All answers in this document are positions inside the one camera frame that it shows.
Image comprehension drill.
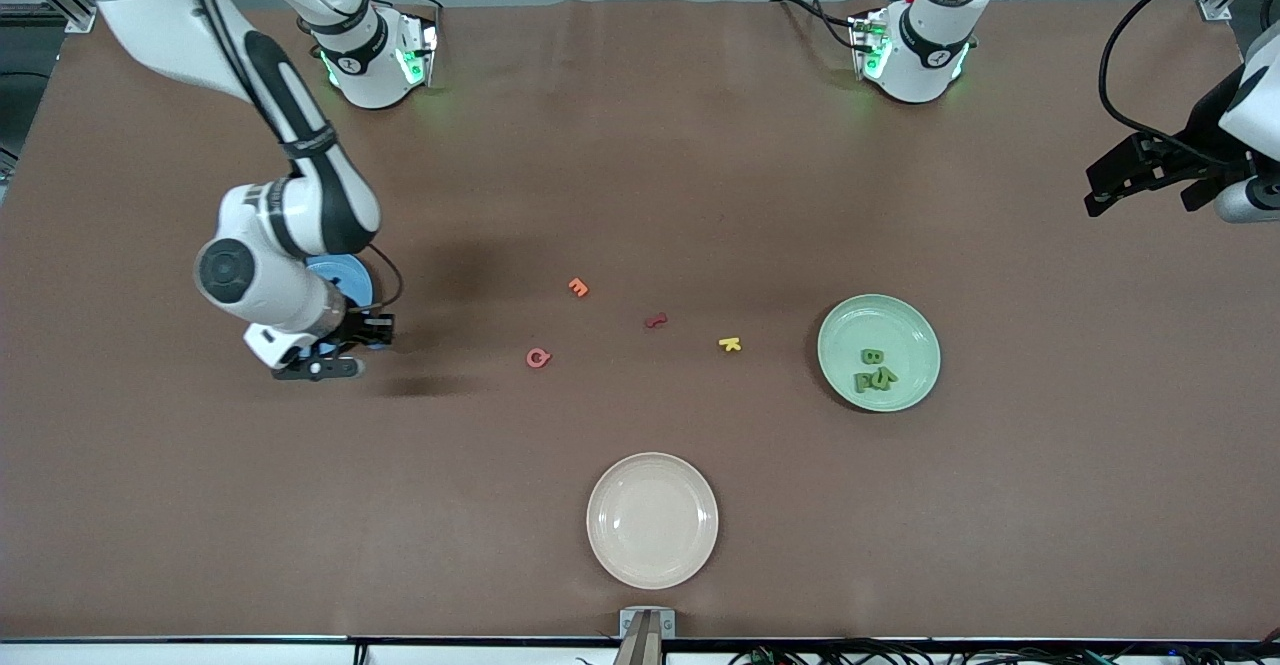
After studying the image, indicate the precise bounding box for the beige plate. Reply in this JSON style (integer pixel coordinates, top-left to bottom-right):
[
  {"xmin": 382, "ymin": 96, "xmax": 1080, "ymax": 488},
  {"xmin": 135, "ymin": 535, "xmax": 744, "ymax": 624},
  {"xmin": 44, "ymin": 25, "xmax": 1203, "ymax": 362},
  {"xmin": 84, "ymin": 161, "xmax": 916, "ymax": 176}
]
[{"xmin": 586, "ymin": 452, "xmax": 720, "ymax": 591}]

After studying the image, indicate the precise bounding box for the brown table cover sheet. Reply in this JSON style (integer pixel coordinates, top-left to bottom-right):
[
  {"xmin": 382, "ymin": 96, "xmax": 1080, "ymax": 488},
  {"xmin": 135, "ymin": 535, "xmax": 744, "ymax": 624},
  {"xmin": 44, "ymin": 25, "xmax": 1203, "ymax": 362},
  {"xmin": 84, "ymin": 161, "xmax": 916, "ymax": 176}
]
[{"xmin": 0, "ymin": 0, "xmax": 1280, "ymax": 643}]

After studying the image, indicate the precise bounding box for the black left arm base cable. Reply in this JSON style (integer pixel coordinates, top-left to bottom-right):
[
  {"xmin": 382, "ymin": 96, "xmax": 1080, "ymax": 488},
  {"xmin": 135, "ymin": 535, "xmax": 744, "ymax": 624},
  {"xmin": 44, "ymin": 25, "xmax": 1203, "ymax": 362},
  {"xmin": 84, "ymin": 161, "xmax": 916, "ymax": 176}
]
[{"xmin": 770, "ymin": 0, "xmax": 869, "ymax": 52}]

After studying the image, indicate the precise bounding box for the light green plate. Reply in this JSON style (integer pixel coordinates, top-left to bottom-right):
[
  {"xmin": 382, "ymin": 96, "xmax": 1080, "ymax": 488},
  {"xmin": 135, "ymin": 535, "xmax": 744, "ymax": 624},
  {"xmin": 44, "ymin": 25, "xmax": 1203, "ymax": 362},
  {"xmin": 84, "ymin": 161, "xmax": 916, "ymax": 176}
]
[{"xmin": 817, "ymin": 293, "xmax": 942, "ymax": 413}]

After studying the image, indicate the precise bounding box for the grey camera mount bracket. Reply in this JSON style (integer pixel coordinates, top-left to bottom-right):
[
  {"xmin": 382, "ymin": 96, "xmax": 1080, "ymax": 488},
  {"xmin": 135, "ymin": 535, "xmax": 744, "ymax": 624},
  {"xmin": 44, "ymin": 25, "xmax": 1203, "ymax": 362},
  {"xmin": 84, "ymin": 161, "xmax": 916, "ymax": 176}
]
[{"xmin": 619, "ymin": 607, "xmax": 678, "ymax": 665}]

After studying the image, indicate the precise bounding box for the white table frame edge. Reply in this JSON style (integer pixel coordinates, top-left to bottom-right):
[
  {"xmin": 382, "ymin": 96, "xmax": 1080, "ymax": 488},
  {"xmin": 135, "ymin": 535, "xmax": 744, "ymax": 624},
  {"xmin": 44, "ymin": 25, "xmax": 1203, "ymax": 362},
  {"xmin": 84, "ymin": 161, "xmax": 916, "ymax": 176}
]
[{"xmin": 0, "ymin": 639, "xmax": 1280, "ymax": 665}]

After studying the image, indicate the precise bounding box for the blue plate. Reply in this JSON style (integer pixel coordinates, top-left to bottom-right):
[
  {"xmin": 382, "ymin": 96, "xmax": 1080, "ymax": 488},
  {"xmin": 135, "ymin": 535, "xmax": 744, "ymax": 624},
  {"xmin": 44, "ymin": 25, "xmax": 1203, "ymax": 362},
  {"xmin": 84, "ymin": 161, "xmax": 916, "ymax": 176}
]
[{"xmin": 303, "ymin": 253, "xmax": 375, "ymax": 314}]

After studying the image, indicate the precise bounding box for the black cable bundle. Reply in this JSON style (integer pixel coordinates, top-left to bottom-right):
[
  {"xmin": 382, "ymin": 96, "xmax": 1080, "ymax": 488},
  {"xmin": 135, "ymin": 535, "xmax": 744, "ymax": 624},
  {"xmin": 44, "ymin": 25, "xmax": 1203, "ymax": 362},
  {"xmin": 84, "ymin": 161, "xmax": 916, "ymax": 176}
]
[{"xmin": 725, "ymin": 635, "xmax": 1280, "ymax": 665}]

